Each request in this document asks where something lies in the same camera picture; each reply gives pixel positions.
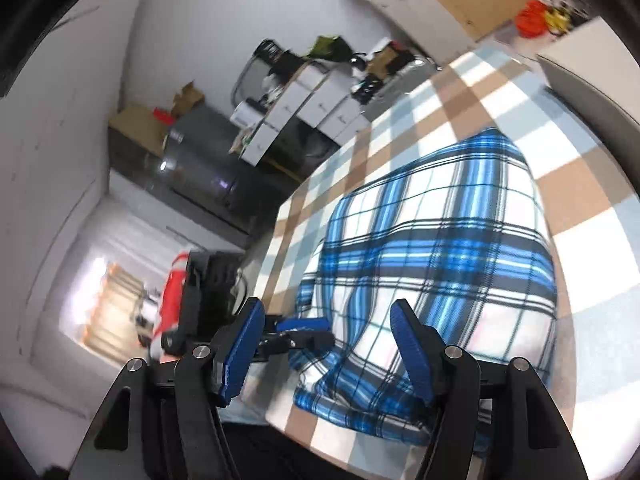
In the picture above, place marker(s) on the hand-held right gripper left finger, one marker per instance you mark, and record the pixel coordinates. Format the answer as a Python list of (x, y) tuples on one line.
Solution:
[(240, 355)]

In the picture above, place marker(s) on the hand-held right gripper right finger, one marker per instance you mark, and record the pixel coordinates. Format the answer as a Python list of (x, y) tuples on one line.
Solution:
[(412, 350)]

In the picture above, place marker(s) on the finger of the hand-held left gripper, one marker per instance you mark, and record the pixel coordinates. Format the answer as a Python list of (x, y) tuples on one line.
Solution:
[(300, 342), (305, 325)]

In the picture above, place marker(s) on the blue plaid shirt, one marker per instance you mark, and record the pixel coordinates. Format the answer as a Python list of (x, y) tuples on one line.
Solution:
[(440, 240)]

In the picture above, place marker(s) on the dark grey fridge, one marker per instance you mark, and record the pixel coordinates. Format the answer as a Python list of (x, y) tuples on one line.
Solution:
[(210, 160)]

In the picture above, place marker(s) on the dark glass wardrobe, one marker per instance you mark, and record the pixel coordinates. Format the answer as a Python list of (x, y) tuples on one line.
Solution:
[(140, 130)]

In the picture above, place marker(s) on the dark desk chair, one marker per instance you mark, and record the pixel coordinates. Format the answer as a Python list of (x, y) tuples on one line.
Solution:
[(315, 145)]

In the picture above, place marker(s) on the white electric kettle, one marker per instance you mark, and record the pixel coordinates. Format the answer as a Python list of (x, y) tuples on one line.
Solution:
[(245, 112)]

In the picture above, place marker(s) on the small red box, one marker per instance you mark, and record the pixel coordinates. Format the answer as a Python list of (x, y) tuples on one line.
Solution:
[(162, 115)]

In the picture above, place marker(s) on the open cardboard box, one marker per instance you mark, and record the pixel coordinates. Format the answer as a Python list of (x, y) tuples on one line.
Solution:
[(189, 97)]

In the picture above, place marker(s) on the white desk with drawers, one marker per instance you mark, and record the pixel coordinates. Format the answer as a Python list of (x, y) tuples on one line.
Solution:
[(310, 105)]

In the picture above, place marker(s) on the grey framed mirror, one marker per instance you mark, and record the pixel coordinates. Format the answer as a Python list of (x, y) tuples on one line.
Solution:
[(247, 77)]

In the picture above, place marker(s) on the bed with checkered sheet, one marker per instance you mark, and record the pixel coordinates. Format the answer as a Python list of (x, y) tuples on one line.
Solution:
[(590, 195)]

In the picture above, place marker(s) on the small black box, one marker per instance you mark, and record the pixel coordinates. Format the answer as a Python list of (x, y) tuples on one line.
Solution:
[(365, 90)]

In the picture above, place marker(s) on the black bag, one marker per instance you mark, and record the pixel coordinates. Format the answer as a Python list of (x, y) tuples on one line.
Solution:
[(275, 55)]

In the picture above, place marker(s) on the silver flat suitcase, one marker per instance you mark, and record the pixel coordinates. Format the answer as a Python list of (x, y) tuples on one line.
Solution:
[(405, 85)]

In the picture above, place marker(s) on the dark green bouquet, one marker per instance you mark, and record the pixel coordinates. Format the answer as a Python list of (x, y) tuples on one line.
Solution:
[(330, 46)]

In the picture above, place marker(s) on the brown box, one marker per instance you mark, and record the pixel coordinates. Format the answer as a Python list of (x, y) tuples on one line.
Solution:
[(385, 62)]

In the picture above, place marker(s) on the grey cabinet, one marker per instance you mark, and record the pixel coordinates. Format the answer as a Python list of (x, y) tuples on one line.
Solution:
[(590, 70)]

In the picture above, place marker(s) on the silver upright suitcase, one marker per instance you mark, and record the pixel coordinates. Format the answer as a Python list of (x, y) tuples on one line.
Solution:
[(415, 10)]

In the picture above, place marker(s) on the orange plastic bag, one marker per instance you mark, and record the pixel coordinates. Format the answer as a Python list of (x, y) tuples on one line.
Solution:
[(530, 19)]

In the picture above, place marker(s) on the yellow toy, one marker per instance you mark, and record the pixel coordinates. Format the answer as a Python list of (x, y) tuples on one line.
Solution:
[(557, 19)]

